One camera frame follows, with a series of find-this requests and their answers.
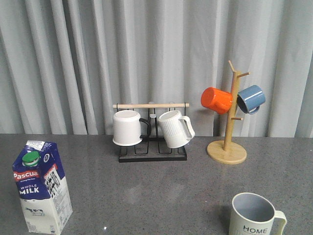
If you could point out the grey curtain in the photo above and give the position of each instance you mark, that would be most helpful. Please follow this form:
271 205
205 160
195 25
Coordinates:
65 63

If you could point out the black wire mug rack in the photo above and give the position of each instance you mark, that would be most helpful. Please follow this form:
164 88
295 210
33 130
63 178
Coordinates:
153 148

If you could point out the blue white milk carton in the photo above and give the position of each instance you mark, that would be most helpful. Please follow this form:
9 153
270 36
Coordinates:
42 187

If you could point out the orange mug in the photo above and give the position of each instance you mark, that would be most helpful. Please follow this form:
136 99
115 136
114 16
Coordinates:
216 100

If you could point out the wooden mug tree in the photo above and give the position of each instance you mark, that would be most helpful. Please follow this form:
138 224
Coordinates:
226 151

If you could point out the white mug black handle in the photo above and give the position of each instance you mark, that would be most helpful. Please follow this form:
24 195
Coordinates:
127 128

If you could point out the blue mug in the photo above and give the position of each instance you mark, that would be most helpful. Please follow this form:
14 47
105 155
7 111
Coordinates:
250 99

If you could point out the cream HOME mug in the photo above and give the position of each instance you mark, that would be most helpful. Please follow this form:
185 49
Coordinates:
252 214

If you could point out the white ribbed mug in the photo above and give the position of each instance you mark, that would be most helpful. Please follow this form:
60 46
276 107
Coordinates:
177 129

